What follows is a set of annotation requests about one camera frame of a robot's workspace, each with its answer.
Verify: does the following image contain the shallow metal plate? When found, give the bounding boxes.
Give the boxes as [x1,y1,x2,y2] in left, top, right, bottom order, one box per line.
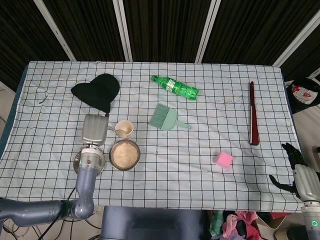
[73,149,107,177]

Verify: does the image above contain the white partition post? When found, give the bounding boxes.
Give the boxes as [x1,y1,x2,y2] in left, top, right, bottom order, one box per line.
[194,0,222,64]
[112,0,134,62]
[273,9,320,68]
[32,0,77,62]

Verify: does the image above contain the black bag with red print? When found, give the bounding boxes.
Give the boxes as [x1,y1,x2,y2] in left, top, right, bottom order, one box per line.
[284,77,320,115]

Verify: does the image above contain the pink foam cube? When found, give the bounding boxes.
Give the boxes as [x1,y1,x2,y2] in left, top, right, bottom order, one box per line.
[215,151,234,169]

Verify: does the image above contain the green mini brush with dustpan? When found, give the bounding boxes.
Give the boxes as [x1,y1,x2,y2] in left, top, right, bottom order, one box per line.
[149,103,194,132]

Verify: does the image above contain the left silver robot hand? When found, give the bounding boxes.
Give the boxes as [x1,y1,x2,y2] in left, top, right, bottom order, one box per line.
[80,112,111,149]

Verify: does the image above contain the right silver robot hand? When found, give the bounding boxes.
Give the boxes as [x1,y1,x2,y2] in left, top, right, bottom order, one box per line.
[268,142,320,202]

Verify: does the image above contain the black knit hat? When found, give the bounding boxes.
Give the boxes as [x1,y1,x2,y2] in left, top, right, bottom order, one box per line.
[70,73,121,114]

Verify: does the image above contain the checked white tablecloth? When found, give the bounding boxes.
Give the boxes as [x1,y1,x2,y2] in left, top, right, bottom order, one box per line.
[0,60,305,214]

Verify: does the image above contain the white paper cup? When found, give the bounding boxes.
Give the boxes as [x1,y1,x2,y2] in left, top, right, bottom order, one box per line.
[114,119,134,139]

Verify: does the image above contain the metal spoon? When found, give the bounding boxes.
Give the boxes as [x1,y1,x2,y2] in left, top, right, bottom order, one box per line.
[107,125,128,138]

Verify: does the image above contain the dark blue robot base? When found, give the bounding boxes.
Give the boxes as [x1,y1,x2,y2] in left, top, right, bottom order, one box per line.
[100,205,209,240]

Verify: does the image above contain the green plastic bottle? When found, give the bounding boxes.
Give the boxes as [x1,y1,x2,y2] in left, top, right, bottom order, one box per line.
[150,74,200,102]

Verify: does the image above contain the pile of coloured cloths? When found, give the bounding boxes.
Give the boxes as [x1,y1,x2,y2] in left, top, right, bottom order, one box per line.
[209,209,262,240]

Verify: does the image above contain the metal bowl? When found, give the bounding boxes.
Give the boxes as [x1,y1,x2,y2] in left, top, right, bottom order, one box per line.
[108,139,141,172]

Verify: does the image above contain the black cable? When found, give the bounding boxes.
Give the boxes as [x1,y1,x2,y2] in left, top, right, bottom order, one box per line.
[45,186,77,240]

